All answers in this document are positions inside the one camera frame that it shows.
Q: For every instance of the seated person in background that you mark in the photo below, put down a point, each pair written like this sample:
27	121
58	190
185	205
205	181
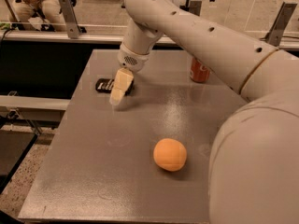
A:
51	9

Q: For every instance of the right metal rail bracket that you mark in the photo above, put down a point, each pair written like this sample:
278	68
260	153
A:
280	23

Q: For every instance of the black rxbar chocolate bar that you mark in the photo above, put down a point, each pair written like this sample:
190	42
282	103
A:
105	85

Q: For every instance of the orange round fruit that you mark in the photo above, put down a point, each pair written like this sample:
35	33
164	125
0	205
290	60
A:
170	155

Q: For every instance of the left metal rail bracket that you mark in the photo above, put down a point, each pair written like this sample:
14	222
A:
71	24

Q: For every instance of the middle metal rail bracket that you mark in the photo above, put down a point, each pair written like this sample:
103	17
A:
195	7

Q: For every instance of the metal rail bracket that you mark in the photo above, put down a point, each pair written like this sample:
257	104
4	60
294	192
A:
71	24
280	23
195	7

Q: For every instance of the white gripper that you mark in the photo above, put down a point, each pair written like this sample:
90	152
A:
132	60

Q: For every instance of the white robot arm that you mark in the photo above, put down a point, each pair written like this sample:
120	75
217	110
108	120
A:
253	171

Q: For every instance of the red coke can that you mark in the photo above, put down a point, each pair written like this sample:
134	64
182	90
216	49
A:
198	72

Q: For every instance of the metal horizontal rail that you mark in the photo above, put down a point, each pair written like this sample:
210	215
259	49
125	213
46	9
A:
286	44

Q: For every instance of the grey side shelf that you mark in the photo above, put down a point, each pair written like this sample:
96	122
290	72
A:
45	109

